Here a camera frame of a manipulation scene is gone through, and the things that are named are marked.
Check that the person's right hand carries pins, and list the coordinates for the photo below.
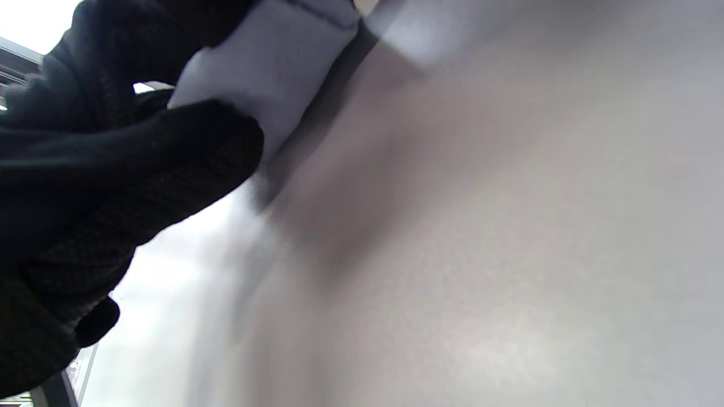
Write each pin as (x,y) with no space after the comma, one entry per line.
(85,169)

